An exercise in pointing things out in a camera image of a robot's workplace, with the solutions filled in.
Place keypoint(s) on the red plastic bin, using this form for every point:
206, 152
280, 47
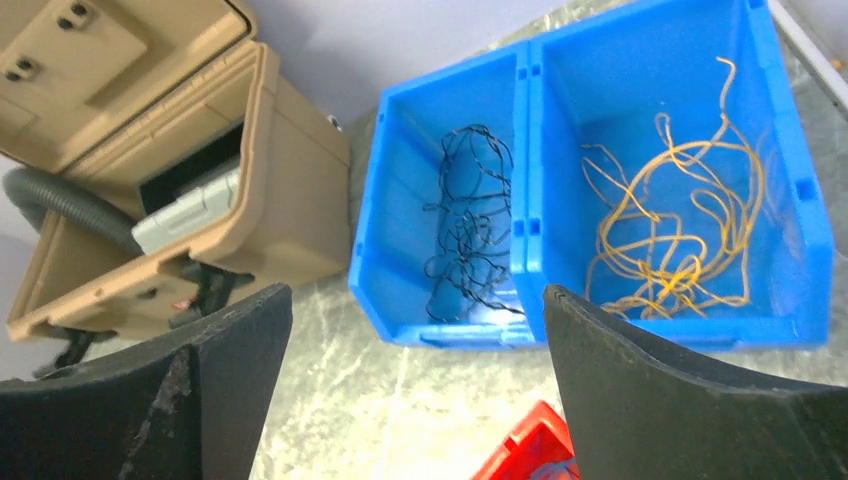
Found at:
538, 447

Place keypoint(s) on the blue divided plastic bin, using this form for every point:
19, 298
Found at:
649, 159

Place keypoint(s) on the grey case in toolbox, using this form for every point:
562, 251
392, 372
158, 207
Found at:
190, 212

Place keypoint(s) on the tan plastic toolbox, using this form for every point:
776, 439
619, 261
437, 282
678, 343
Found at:
136, 102

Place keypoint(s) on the black left toolbox latch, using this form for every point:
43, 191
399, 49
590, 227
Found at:
79, 342

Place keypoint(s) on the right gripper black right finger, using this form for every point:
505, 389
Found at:
642, 407

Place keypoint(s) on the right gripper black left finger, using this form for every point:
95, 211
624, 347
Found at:
189, 404

